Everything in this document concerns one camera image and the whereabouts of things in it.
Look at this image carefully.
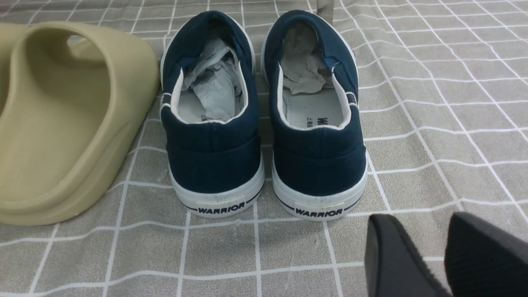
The grey checked table cloth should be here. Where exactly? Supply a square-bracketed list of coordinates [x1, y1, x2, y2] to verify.
[1, 0, 528, 297]

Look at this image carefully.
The navy slip-on shoe left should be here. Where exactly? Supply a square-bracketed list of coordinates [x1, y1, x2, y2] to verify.
[160, 11, 265, 218]

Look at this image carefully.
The olive foam slide right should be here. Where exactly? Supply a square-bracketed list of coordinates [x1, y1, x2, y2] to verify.
[1, 22, 160, 226]

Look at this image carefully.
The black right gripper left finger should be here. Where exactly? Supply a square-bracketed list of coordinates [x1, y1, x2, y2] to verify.
[364, 214, 451, 297]

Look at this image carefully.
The navy slip-on shoe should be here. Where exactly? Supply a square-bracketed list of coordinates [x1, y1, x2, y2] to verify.
[160, 11, 265, 218]
[261, 10, 368, 222]

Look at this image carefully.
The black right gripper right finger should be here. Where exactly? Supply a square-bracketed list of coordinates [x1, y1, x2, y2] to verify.
[444, 212, 528, 297]

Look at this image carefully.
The navy slip-on shoe right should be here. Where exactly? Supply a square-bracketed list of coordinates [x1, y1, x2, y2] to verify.
[261, 10, 368, 222]

